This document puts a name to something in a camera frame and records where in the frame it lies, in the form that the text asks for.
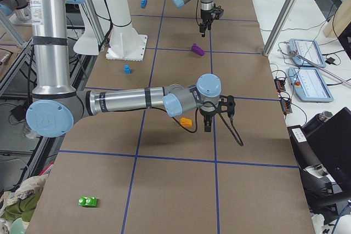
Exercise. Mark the aluminium frame post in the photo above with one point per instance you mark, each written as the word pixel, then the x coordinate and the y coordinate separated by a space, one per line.
pixel 277 28

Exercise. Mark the near teach pendant tablet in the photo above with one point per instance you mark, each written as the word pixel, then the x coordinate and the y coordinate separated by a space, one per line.
pixel 308 84

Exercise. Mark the purple trapezoid block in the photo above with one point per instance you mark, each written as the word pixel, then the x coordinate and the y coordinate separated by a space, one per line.
pixel 197 50

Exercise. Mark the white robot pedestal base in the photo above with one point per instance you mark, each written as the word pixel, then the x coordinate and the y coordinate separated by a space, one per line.
pixel 125 43

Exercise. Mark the long blue studded brick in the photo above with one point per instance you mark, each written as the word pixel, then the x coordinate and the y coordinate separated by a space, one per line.
pixel 143 3

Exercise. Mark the green block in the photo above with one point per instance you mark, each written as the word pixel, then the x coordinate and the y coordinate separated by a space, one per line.
pixel 87 201

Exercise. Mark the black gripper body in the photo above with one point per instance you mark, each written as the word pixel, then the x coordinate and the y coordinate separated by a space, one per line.
pixel 206 113
pixel 205 16

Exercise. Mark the far teach pendant tablet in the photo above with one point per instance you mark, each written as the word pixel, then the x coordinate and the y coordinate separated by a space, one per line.
pixel 305 53

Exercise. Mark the small blue block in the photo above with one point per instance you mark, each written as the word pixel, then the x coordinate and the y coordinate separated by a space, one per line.
pixel 127 69

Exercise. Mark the teach pendant tablet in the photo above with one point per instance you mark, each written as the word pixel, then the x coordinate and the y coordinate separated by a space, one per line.
pixel 308 84
pixel 305 53

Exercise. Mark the white chair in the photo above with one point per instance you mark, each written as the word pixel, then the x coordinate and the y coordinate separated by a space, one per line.
pixel 87 44

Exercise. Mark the orange trapezoid block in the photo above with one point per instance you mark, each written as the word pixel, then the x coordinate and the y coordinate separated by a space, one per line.
pixel 186 122

